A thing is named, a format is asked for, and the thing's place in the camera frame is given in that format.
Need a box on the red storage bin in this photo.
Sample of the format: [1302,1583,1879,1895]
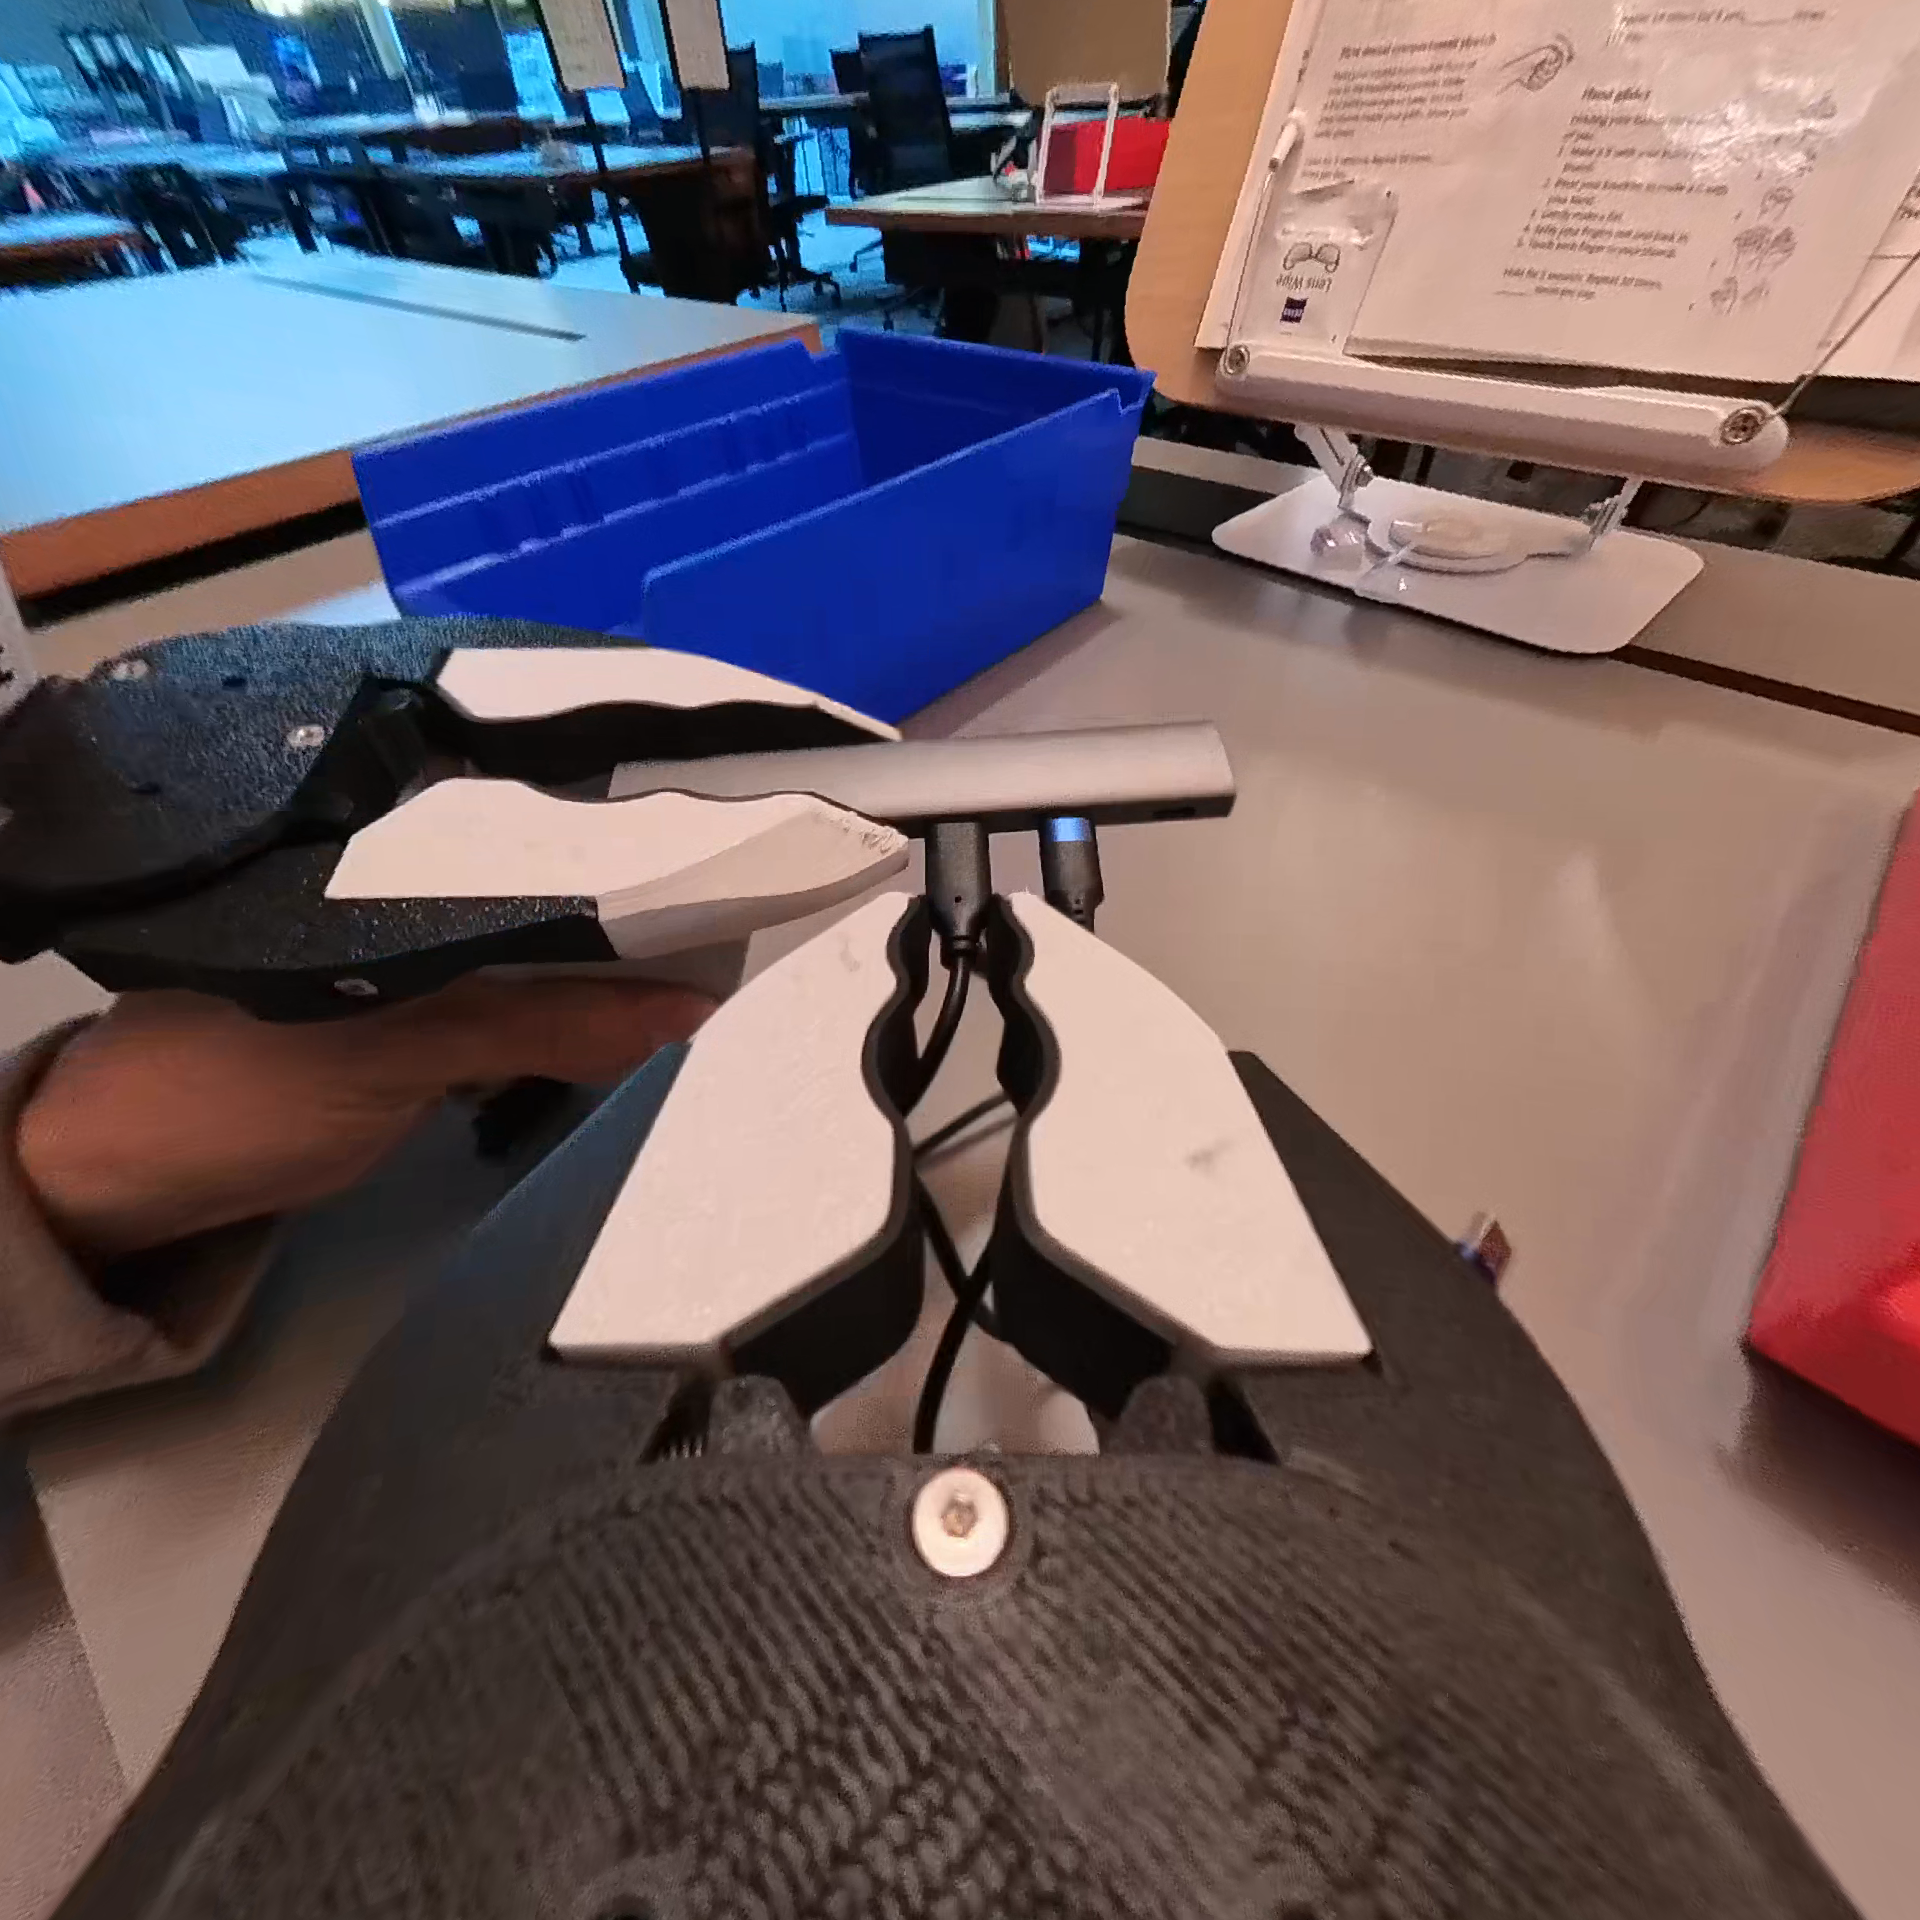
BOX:
[1040,116,1175,201]

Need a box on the person's left forearm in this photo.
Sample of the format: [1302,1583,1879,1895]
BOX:
[0,1035,290,1421]

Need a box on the person's left hand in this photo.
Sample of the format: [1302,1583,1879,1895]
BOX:
[12,979,722,1250]

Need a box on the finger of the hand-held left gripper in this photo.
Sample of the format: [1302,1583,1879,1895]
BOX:
[432,645,906,785]
[320,777,914,965]

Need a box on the red plastic bin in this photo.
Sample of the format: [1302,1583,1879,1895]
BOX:
[1744,791,1920,1452]

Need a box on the document stand with sheets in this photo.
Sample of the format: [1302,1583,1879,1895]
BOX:
[1122,0,1920,657]

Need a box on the wood-edged grey desk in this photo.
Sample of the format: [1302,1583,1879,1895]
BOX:
[0,245,828,597]

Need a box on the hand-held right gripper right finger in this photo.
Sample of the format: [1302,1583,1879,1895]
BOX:
[995,891,1376,1373]

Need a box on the blue plastic bin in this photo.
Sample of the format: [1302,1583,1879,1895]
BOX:
[350,328,1162,729]

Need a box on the grey usb hub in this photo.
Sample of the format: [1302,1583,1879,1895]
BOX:
[604,720,1240,827]

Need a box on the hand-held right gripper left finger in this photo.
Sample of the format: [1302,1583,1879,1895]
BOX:
[546,891,922,1368]

